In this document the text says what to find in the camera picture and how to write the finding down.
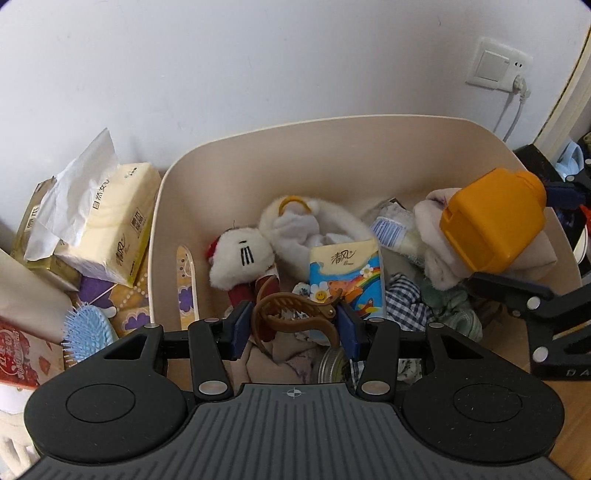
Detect gold tissue box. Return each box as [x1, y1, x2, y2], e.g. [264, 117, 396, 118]
[10, 179, 84, 292]

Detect white cat plush toy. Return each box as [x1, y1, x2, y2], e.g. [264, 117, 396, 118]
[205, 224, 282, 315]

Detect white fluffy pom-pom hat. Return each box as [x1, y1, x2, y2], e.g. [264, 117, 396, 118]
[257, 195, 370, 278]

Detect white thermos bottle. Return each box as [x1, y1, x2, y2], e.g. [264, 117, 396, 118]
[0, 249, 77, 344]

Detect yellow tissue pack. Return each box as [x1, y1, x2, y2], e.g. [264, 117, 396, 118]
[25, 128, 160, 287]

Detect round floral tin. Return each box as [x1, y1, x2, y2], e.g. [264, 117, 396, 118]
[318, 346, 354, 384]

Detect blue checked cloth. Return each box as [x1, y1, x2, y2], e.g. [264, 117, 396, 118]
[348, 272, 437, 384]

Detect red carton box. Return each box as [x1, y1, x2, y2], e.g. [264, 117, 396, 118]
[0, 316, 65, 386]

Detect black stool with purple print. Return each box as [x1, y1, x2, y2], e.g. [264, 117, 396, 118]
[512, 144, 591, 259]

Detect white plug and cable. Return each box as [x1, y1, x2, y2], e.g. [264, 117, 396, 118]
[489, 76, 532, 144]

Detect small colourful tissue pack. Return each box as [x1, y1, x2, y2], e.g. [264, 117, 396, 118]
[308, 239, 386, 320]

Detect plain pink cloth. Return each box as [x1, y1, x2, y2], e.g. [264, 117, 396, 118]
[412, 187, 561, 292]

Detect green scrunchie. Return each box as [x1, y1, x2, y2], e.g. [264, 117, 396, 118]
[418, 277, 483, 342]

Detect beige shelf unit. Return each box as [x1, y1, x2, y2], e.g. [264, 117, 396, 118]
[536, 0, 591, 153]

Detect blue hairbrush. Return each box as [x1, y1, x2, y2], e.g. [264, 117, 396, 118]
[62, 302, 120, 363]

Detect white wall switch socket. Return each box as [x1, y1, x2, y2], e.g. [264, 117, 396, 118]
[465, 37, 534, 92]

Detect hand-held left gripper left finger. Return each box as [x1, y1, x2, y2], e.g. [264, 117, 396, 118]
[99, 302, 254, 400]

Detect pink cloth with purple print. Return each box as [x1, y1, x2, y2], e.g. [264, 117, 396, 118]
[245, 332, 324, 384]

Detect clear toothbrush package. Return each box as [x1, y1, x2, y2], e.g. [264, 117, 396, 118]
[362, 198, 428, 268]

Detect brown hair claw clip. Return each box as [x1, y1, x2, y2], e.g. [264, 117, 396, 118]
[252, 276, 345, 356]

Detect light blue headphones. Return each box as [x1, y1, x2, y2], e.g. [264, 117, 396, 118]
[554, 141, 585, 176]

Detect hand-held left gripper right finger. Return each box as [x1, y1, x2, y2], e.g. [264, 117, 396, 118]
[338, 302, 495, 397]

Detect white bowl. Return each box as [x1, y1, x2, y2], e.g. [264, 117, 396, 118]
[571, 226, 591, 266]

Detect orange plastic container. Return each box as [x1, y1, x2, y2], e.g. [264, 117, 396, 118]
[438, 168, 548, 274]

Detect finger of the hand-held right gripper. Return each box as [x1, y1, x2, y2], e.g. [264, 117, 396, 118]
[467, 271, 591, 324]
[542, 173, 591, 208]

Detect beige plastic storage bin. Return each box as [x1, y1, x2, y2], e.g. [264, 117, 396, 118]
[148, 114, 583, 393]

